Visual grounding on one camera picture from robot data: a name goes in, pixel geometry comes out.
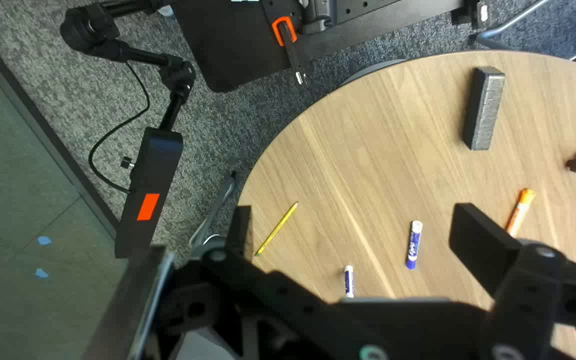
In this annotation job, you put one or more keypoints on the yellow pencil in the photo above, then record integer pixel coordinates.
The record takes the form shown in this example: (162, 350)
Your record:
(277, 229)

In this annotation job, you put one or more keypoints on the blue and white glue stick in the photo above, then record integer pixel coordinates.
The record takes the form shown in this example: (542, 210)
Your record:
(415, 245)

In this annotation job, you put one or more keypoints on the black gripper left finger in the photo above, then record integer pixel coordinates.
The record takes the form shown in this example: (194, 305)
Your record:
(246, 233)

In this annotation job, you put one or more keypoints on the orange marker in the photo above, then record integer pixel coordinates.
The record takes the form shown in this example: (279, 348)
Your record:
(521, 210)

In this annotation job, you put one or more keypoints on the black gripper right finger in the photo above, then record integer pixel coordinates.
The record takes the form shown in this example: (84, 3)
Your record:
(481, 243)

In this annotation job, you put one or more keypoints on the black articulated camera mount arm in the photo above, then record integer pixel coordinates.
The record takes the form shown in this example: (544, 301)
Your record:
(125, 49)

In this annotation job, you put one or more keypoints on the metal table leg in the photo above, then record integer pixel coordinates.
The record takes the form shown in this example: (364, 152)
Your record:
(213, 217)

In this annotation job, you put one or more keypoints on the black base with orange latch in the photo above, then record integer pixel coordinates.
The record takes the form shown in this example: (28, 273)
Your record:
(248, 37)

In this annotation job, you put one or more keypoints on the black camera with orange tag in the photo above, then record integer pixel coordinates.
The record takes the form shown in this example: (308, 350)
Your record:
(146, 191)

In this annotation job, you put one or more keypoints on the black rectangular foam block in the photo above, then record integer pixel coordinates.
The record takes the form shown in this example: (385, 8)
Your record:
(485, 111)

